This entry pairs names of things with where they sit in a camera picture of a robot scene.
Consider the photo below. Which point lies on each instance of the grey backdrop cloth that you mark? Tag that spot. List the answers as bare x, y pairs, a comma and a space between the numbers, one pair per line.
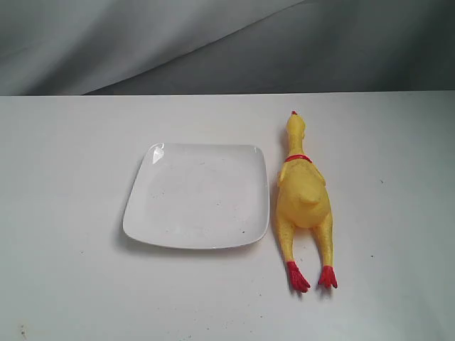
225, 47

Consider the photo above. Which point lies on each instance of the yellow rubber chicken toy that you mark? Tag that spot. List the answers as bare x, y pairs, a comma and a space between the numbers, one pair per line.
303, 203

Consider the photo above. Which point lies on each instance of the white square plate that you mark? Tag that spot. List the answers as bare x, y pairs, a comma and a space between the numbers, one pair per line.
199, 196

